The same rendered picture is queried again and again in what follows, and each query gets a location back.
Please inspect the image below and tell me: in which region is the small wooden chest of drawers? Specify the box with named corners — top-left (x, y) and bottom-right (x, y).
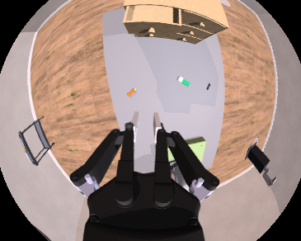
top-left (124, 0), bottom-right (229, 44)

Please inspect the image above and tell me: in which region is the white and green eraser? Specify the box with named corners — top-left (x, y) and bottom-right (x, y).
top-left (178, 77), bottom-right (190, 87)

